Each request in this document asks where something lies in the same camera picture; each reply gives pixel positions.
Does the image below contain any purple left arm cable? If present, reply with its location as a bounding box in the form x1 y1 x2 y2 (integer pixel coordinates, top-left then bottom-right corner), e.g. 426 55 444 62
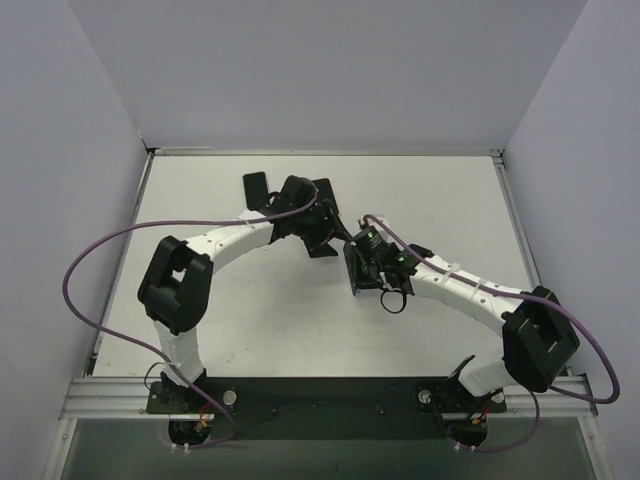
60 192 321 449

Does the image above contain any phone in pink case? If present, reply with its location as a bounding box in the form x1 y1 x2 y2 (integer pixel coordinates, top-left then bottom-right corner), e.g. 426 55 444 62
313 178 339 215

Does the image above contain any aluminium front rail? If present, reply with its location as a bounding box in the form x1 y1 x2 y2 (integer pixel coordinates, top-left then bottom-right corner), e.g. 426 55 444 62
60 377 598 420

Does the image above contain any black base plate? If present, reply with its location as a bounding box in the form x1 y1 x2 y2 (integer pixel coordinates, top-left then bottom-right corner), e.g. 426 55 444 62
150 377 501 444

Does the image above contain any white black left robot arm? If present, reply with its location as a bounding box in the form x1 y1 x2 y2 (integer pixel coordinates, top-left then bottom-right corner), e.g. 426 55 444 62
137 172 348 412

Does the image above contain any phone in grey case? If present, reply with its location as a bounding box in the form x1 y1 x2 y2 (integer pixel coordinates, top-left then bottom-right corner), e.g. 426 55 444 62
242 171 270 211

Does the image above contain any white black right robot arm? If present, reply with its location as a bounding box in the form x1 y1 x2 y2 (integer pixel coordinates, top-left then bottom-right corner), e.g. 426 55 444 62
343 225 579 397

